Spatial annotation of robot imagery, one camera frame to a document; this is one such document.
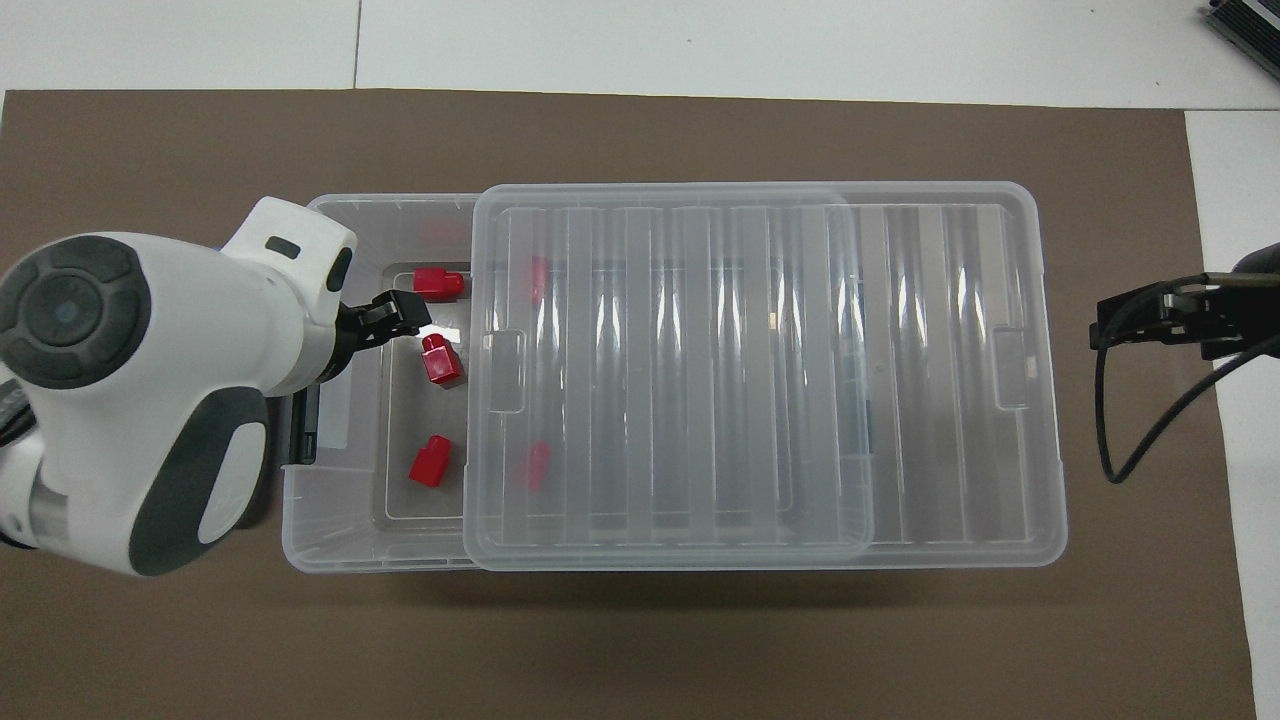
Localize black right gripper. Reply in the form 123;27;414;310
1090;243;1280;363

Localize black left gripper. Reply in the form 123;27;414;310
335;288;433;353

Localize brown table mat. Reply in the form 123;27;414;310
0;88;1259;720

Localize clear plastic storage box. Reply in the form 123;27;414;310
283;193;879;573

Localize clear plastic box lid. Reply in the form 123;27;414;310
463;182;1068;571

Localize dark ribbed device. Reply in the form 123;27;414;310
1205;0;1280;81

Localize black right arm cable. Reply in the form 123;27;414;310
1092;272;1280;486

